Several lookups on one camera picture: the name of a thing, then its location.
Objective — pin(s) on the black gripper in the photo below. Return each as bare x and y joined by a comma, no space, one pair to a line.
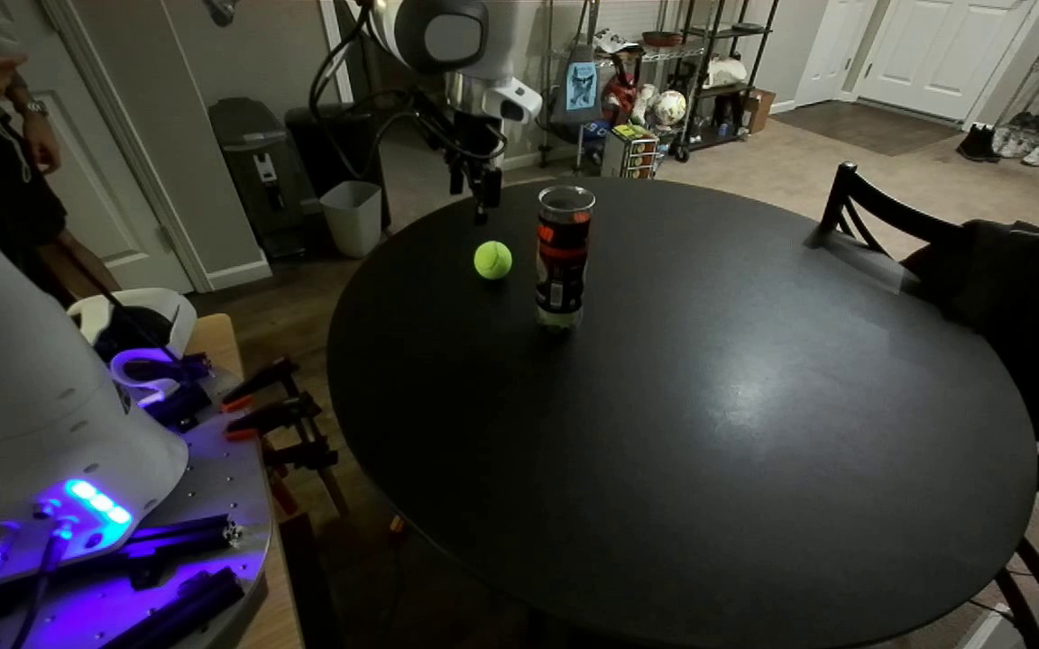
476,144

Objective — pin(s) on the yellow-green tennis ball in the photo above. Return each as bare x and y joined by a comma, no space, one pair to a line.
491,261

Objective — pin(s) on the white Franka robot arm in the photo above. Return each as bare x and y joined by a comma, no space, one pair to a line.
16,397

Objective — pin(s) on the white ball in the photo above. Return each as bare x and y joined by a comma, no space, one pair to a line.
670,110

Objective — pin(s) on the small white waste bin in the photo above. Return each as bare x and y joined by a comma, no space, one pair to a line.
356,219

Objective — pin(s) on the blue white sign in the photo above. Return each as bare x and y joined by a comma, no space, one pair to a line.
581,88

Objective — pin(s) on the box with colourful items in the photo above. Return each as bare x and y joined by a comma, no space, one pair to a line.
628,151

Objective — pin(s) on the dark square bin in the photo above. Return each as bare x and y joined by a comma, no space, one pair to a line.
332,146

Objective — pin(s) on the tall black bin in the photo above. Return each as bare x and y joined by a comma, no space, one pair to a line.
258,169

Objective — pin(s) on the black storage shelf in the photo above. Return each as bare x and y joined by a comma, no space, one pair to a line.
712,47

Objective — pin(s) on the small cardboard box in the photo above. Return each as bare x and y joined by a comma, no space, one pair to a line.
758,110

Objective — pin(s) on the black orange bar clamp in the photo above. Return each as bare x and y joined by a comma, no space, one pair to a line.
304,461
263,383
286,420

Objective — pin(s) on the round black table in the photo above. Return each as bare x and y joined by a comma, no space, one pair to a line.
687,420

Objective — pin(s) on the light wooden table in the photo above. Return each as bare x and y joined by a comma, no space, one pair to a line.
219,346

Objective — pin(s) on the white closet door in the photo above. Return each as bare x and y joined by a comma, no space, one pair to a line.
147,133

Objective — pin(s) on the white bag with dark contents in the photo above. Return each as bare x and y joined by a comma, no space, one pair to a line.
152,309

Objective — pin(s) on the white device with blue light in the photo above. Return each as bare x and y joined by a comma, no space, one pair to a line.
227,481

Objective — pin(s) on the grey door mat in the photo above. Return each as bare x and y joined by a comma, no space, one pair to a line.
866,128

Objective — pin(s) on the black metal bar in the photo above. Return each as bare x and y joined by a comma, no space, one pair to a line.
177,616
181,539

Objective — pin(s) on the white panel door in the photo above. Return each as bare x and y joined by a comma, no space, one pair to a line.
948,56

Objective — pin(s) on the black shoe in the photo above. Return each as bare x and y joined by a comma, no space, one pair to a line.
975,144

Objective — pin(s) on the white shoe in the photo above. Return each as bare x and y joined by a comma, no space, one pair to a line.
1032,152

